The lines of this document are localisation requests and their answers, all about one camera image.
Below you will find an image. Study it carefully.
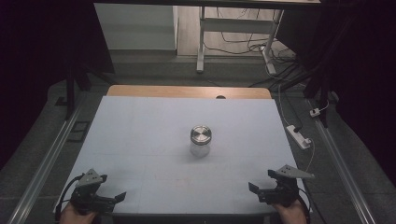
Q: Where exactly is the white metal desk frame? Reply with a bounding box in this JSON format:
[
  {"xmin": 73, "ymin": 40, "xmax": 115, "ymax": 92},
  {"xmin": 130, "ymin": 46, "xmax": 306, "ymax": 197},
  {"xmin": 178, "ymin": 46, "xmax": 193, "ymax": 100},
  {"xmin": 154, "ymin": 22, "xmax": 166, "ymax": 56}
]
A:
[{"xmin": 195, "ymin": 6, "xmax": 285, "ymax": 76}]

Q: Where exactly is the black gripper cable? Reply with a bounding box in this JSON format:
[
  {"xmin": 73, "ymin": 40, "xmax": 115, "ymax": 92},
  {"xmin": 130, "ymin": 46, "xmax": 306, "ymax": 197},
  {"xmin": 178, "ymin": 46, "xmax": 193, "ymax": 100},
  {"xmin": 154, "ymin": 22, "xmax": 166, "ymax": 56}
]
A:
[
  {"xmin": 296, "ymin": 186, "xmax": 313, "ymax": 217},
  {"xmin": 54, "ymin": 174, "xmax": 86, "ymax": 216}
]

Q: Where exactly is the black curtain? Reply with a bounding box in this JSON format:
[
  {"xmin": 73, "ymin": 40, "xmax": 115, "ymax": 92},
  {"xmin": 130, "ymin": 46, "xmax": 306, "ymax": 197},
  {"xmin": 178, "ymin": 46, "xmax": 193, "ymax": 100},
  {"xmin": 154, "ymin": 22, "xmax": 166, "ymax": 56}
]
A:
[
  {"xmin": 276, "ymin": 0, "xmax": 396, "ymax": 189},
  {"xmin": 0, "ymin": 0, "xmax": 116, "ymax": 172}
]

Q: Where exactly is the clear glass jar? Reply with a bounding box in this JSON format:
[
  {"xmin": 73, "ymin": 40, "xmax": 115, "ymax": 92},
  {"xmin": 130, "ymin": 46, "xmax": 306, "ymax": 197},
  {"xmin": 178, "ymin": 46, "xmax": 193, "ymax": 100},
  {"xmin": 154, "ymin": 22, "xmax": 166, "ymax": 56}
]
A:
[{"xmin": 190, "ymin": 139, "xmax": 212, "ymax": 158}]

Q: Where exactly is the black floor plate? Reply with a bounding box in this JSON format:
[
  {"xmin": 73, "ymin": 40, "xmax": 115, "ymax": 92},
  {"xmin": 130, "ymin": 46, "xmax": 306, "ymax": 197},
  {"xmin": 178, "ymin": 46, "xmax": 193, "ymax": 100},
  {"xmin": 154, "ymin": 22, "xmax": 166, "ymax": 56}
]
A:
[{"xmin": 66, "ymin": 120, "xmax": 92, "ymax": 144}]

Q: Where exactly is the thin white cable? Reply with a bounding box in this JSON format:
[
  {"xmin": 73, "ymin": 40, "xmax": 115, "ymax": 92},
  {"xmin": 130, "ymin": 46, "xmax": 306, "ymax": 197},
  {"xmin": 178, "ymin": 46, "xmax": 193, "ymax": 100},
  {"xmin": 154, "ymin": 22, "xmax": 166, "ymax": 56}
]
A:
[{"xmin": 277, "ymin": 83, "xmax": 316, "ymax": 173}]

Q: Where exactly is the wooden table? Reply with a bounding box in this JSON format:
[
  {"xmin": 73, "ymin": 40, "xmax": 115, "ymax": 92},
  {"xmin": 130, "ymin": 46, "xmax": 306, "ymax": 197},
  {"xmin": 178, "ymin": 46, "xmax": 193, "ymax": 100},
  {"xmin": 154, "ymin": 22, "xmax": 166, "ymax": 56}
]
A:
[{"xmin": 106, "ymin": 84, "xmax": 273, "ymax": 100}]

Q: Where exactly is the metal floor rail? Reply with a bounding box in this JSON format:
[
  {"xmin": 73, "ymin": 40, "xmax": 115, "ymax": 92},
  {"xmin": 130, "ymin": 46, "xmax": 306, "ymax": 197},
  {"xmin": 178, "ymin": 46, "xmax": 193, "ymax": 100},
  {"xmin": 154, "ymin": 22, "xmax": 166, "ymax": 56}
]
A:
[
  {"xmin": 306, "ymin": 98, "xmax": 378, "ymax": 224},
  {"xmin": 7, "ymin": 102, "xmax": 86, "ymax": 224}
]

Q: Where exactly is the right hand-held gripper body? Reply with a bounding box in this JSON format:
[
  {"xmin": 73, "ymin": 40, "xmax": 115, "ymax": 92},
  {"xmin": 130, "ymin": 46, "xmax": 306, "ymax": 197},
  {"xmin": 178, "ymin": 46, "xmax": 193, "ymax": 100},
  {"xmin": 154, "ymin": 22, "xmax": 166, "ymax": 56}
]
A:
[{"xmin": 259, "ymin": 164, "xmax": 316, "ymax": 207}]

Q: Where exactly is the person's left hand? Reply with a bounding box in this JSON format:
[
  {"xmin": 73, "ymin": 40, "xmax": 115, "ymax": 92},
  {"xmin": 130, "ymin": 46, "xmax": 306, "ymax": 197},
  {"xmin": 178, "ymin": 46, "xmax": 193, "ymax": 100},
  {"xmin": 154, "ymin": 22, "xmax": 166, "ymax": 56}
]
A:
[{"xmin": 59, "ymin": 203, "xmax": 98, "ymax": 224}]

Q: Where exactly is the white power strip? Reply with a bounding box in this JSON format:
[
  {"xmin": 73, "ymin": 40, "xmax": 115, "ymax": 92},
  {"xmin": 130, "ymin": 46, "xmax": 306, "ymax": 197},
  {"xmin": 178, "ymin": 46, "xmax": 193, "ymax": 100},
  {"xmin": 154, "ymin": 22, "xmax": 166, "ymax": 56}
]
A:
[{"xmin": 286, "ymin": 124, "xmax": 313, "ymax": 150}]

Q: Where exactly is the person's right hand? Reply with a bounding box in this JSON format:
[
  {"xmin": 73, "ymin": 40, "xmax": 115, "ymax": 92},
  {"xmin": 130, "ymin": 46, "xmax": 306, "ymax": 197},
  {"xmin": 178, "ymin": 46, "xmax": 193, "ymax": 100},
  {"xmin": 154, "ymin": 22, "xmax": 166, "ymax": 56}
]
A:
[{"xmin": 272, "ymin": 199, "xmax": 308, "ymax": 224}]

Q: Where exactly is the bundle of black floor cables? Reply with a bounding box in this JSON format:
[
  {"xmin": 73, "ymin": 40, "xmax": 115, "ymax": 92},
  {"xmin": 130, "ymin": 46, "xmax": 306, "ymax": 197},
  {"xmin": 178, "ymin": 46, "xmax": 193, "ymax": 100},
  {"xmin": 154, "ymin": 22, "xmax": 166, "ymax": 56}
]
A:
[{"xmin": 204, "ymin": 7, "xmax": 307, "ymax": 90}]

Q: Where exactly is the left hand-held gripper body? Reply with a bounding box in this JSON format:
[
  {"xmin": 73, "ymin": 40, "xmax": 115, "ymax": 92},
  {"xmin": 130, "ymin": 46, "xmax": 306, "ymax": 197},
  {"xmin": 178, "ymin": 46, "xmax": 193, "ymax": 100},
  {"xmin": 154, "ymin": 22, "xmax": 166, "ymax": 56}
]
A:
[{"xmin": 69, "ymin": 168, "xmax": 117, "ymax": 217}]

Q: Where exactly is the black metal stand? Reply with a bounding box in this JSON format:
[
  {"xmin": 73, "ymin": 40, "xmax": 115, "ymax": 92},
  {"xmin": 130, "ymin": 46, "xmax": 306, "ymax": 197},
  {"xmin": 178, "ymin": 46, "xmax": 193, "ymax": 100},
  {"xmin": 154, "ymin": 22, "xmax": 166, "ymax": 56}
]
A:
[{"xmin": 55, "ymin": 60, "xmax": 94, "ymax": 121}]

